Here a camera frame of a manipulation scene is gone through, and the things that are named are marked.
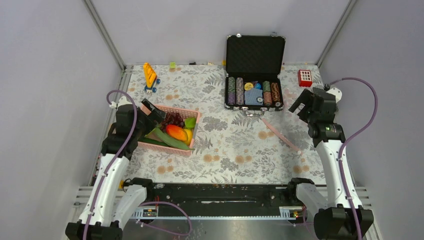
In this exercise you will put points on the dark red grape bunch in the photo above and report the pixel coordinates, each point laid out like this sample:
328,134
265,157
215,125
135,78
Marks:
172,118

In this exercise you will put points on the green cucumber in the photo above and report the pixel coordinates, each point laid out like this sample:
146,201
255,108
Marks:
172,142

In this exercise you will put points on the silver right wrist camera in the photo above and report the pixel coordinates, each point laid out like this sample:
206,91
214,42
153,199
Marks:
336,92

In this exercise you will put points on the black poker chip case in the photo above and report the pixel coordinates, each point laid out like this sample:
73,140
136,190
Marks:
253,67

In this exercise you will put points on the floral table mat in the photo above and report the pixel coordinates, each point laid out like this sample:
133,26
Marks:
229,147

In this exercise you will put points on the yellow toy cart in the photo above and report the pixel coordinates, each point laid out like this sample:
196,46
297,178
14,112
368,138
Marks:
151,78

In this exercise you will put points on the red grid toy block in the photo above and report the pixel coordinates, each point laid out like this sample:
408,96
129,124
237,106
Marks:
304,78

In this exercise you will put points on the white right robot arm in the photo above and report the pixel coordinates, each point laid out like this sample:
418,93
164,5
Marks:
341,214

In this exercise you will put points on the red orange mango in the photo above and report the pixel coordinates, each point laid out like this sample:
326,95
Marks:
176,132

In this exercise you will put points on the clear zip top bag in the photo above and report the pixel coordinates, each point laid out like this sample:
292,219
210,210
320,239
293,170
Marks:
285,130

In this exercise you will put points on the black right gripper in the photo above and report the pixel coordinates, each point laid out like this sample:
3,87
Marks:
307,98

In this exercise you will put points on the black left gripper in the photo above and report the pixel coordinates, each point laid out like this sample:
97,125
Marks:
152,122

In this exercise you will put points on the pink plastic basket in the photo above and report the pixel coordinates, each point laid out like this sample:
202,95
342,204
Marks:
151,142

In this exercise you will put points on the yellow lemon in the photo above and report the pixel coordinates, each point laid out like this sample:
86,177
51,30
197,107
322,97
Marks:
189,136

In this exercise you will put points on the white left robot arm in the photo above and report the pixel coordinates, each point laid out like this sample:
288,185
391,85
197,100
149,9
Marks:
102,218

